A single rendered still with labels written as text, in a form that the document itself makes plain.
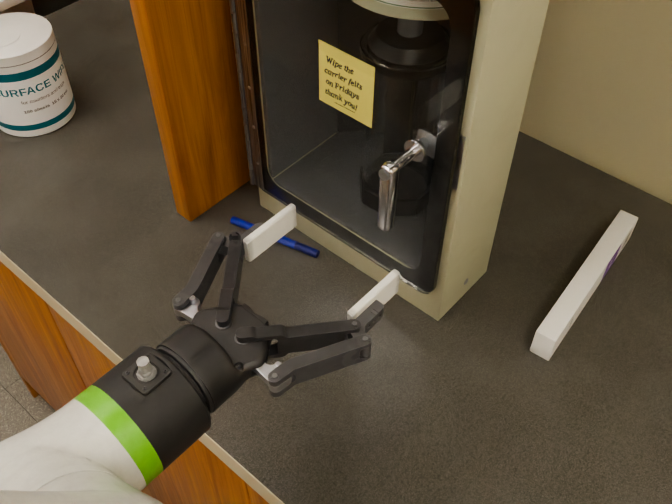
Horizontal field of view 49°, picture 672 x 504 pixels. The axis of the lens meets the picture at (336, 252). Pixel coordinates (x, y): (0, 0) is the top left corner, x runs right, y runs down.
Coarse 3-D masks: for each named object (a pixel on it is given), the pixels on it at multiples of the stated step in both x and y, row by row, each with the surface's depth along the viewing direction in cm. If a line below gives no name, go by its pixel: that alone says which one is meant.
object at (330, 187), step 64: (256, 0) 79; (320, 0) 72; (384, 0) 67; (448, 0) 62; (256, 64) 86; (384, 64) 71; (448, 64) 66; (320, 128) 84; (384, 128) 77; (448, 128) 70; (320, 192) 92; (448, 192) 76; (384, 256) 90
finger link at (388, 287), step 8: (392, 272) 70; (384, 280) 69; (392, 280) 69; (376, 288) 68; (384, 288) 69; (392, 288) 70; (368, 296) 68; (376, 296) 68; (384, 296) 70; (392, 296) 71; (360, 304) 67; (368, 304) 68; (352, 312) 66; (360, 312) 67
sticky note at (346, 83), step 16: (320, 48) 76; (336, 48) 75; (320, 64) 78; (336, 64) 76; (352, 64) 74; (368, 64) 73; (320, 80) 79; (336, 80) 78; (352, 80) 76; (368, 80) 74; (320, 96) 81; (336, 96) 79; (352, 96) 77; (368, 96) 76; (352, 112) 79; (368, 112) 77
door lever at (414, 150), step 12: (408, 144) 75; (420, 144) 74; (408, 156) 74; (420, 156) 75; (384, 168) 73; (396, 168) 73; (384, 180) 73; (396, 180) 74; (384, 192) 75; (396, 192) 75; (384, 204) 76; (384, 216) 77; (384, 228) 78
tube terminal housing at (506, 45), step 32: (480, 0) 61; (512, 0) 63; (544, 0) 68; (480, 32) 63; (512, 32) 66; (480, 64) 65; (512, 64) 70; (480, 96) 68; (512, 96) 74; (480, 128) 72; (512, 128) 79; (480, 160) 76; (480, 192) 81; (448, 224) 81; (480, 224) 87; (352, 256) 98; (448, 256) 84; (480, 256) 93; (448, 288) 89
